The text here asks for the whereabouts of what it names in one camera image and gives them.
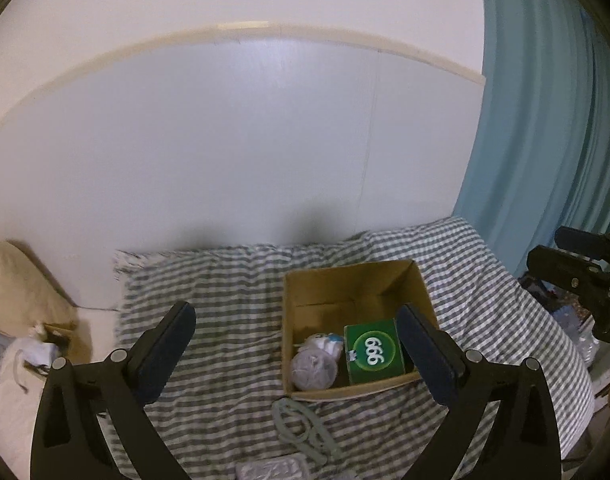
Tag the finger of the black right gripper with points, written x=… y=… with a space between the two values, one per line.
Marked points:
x=591 y=245
x=581 y=277

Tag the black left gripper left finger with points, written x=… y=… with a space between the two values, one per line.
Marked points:
x=68 y=442

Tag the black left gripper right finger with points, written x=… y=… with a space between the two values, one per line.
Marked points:
x=523 y=442

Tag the grey-green folding clothes hanger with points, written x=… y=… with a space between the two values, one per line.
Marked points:
x=301 y=428

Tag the silver foil blister pack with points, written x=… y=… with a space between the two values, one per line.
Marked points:
x=287 y=467

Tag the small brown bedside box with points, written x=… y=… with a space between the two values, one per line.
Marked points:
x=73 y=342

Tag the white cloth on floor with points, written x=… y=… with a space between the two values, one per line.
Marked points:
x=36 y=353

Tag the teal curtain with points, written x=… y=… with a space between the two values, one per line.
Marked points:
x=541 y=156

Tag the grey white checkered bed sheet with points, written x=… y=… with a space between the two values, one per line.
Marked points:
x=215 y=411

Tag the green 999 medicine box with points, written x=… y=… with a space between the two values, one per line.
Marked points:
x=373 y=352

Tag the brown cardboard box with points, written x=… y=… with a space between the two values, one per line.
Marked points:
x=323 y=301

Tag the white round plastic pouch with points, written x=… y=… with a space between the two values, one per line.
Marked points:
x=316 y=363

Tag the white headboard panel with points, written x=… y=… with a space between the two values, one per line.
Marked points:
x=239 y=134

